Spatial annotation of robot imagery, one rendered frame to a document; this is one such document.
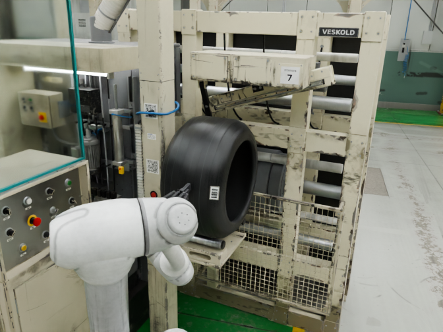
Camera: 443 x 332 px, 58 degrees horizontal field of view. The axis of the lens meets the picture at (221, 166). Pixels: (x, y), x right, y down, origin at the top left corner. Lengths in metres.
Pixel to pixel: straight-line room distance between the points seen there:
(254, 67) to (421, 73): 9.40
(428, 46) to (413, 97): 1.25
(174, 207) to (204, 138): 0.97
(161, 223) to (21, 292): 1.23
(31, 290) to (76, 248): 1.19
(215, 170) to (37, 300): 1.01
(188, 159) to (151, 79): 0.45
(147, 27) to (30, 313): 1.40
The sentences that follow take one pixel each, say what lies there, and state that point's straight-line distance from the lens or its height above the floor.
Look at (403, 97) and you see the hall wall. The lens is 11.27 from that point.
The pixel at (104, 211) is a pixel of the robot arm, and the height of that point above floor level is 1.55.
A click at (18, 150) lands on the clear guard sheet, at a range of 1.84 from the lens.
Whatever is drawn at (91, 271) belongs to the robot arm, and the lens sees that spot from 0.92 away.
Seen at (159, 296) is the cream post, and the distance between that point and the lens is 2.48.
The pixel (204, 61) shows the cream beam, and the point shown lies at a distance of 2.14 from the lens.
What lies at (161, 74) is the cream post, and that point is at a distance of 1.97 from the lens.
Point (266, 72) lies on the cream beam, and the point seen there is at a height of 1.71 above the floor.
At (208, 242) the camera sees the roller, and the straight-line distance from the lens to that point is 2.01.
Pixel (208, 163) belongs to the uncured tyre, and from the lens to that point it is 1.74.
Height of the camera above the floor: 1.92
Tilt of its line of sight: 19 degrees down
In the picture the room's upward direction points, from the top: 2 degrees clockwise
